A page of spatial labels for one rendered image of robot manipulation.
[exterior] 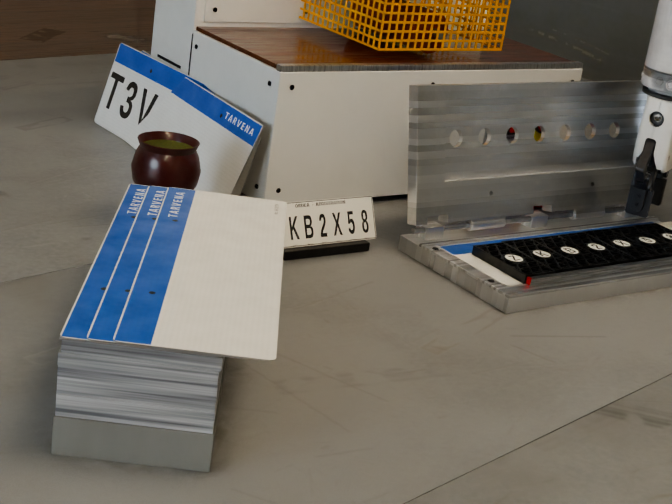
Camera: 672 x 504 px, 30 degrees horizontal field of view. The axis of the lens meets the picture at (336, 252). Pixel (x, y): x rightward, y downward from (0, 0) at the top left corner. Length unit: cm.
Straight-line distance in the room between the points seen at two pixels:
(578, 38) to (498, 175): 264
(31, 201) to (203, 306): 58
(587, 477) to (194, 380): 37
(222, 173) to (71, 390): 67
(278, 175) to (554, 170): 38
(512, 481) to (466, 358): 24
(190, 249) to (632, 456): 46
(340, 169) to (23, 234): 45
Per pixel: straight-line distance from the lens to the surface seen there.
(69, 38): 257
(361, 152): 172
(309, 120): 165
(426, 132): 156
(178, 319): 105
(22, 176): 171
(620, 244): 168
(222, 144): 167
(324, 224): 154
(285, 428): 113
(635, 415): 129
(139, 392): 102
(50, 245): 148
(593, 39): 425
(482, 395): 125
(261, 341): 103
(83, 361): 102
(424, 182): 157
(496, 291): 147
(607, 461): 119
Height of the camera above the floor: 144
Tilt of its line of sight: 20 degrees down
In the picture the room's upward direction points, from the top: 9 degrees clockwise
